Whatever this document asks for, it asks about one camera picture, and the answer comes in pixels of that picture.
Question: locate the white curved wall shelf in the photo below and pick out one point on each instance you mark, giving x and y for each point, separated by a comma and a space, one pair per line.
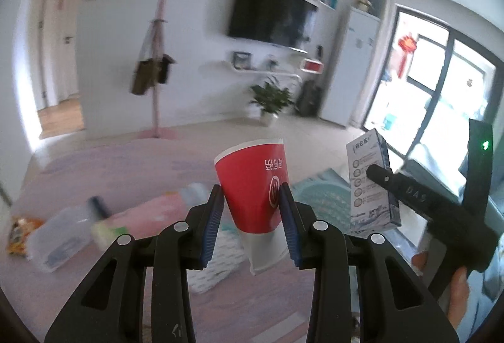
254, 71

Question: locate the orange snack bag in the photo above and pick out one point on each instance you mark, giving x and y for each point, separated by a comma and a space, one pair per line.
20, 230

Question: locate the pink yogurt bottle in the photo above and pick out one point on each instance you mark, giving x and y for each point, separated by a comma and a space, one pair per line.
151, 217

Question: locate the pink coat stand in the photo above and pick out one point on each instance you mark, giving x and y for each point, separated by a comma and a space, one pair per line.
157, 53

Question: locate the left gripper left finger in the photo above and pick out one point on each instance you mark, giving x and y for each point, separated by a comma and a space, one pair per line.
107, 306

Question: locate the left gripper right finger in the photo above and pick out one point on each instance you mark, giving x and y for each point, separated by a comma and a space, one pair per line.
395, 306

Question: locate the red white wall cube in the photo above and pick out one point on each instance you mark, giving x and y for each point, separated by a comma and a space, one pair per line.
312, 66

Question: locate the potted green plant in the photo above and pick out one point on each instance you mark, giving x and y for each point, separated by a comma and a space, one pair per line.
271, 98

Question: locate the black guitar case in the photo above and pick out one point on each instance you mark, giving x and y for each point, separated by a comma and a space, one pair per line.
308, 101

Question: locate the wall-mounted black television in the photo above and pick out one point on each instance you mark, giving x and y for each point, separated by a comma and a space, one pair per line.
287, 23

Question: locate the white tall cabinet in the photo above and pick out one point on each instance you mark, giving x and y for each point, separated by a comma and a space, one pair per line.
351, 68

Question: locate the clear plastic container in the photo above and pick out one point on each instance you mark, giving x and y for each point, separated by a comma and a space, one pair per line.
64, 235

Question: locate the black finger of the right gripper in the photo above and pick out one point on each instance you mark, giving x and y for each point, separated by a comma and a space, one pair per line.
424, 201

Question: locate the black picture frame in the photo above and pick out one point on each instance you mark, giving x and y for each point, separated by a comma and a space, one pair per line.
241, 60

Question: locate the white blue carton box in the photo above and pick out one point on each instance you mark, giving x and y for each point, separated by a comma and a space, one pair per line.
372, 208

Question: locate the red hanging knot ornament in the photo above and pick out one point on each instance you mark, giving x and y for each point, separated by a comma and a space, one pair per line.
408, 45

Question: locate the person's right hand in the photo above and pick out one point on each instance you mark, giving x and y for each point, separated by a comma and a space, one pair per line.
458, 297

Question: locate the black hanging bag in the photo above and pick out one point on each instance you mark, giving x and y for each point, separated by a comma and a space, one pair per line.
163, 73

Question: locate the brown hanging bag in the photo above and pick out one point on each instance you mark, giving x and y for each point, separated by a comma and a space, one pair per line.
143, 77

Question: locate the red paper cup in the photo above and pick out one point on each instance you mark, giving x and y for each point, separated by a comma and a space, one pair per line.
250, 176

